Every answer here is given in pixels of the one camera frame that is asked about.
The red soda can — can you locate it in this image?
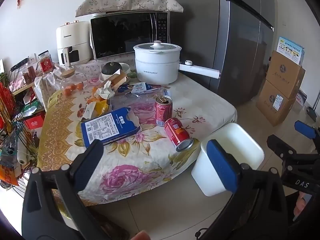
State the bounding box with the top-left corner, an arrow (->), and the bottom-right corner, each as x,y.
164,118 -> 194,152
155,95 -> 172,127

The blue cardboard food box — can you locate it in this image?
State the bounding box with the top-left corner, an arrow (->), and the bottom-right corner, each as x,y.
81,107 -> 140,147

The orange peel piece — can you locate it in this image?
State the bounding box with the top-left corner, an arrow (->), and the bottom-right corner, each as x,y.
87,87 -> 107,104

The clear plastic bag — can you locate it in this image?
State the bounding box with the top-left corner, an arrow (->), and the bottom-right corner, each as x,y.
111,87 -> 172,125

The torn brown cardboard box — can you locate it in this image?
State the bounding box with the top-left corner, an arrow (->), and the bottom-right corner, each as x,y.
101,69 -> 127,90

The small blue white carton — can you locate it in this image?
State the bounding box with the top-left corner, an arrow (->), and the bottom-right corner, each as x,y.
117,82 -> 152,94

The yellow foil snack bag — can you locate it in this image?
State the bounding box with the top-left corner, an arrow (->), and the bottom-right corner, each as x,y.
92,100 -> 109,118

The white plastic trash bin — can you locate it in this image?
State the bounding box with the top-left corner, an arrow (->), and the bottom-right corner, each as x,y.
191,122 -> 265,197

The person's right hand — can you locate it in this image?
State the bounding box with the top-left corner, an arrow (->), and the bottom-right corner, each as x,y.
293,191 -> 312,221

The broom and dustpan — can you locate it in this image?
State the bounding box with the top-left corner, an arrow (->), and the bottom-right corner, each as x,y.
306,107 -> 317,122

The lower cardboard box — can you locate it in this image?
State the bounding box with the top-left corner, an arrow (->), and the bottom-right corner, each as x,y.
256,80 -> 296,126

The upper cardboard box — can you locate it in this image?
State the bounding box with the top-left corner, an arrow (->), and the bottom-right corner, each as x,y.
266,51 -> 305,99

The white paper roll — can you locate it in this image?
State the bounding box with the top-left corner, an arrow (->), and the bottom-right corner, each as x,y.
17,138 -> 27,165

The blue white product box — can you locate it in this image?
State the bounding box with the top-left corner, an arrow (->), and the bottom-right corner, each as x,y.
276,36 -> 305,66

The wooden shelf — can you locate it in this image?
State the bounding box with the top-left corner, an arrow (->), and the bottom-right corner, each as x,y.
11,82 -> 45,114

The floral tablecloth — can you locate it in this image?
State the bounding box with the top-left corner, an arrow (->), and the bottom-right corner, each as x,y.
36,61 -> 237,206

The glass jar with cork lid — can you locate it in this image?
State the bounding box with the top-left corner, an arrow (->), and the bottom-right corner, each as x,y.
60,68 -> 87,97

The grey refrigerator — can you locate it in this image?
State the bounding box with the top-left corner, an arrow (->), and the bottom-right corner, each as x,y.
170,0 -> 275,106

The red labelled spice jar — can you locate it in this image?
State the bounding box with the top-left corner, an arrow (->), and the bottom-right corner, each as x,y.
39,51 -> 54,74

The white bowl with squash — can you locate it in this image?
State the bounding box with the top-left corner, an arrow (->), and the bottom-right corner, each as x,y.
99,61 -> 131,82

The white electric cooking pot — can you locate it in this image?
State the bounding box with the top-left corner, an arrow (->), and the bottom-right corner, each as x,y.
133,41 -> 220,85

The white air fryer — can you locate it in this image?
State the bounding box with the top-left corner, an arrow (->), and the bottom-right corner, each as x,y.
56,21 -> 93,67

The black microwave oven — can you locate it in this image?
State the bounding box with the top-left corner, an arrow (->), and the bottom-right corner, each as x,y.
90,11 -> 170,60

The floral microwave cover cloth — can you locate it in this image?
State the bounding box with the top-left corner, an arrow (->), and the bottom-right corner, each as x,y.
75,0 -> 183,17

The black wire rack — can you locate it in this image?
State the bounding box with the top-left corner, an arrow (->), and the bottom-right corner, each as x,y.
1,60 -> 38,197

